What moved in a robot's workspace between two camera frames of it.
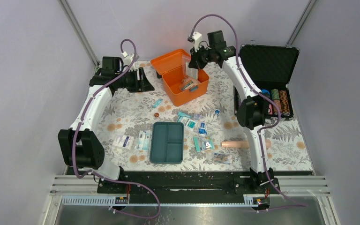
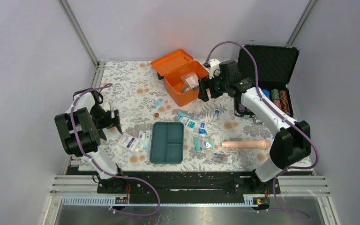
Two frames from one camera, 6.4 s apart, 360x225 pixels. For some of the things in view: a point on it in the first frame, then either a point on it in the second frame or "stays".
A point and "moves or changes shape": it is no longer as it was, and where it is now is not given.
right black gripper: (195, 63) → (205, 84)
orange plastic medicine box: (170, 65) stays
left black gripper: (141, 85) → (110, 122)
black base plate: (219, 184) stays
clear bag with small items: (206, 144) stays
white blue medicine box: (123, 141) moves or changes shape
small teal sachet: (157, 102) stays
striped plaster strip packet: (221, 158) stays
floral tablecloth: (144, 131) stays
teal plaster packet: (197, 143) stays
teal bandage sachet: (183, 114) stays
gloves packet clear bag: (188, 71) → (191, 80)
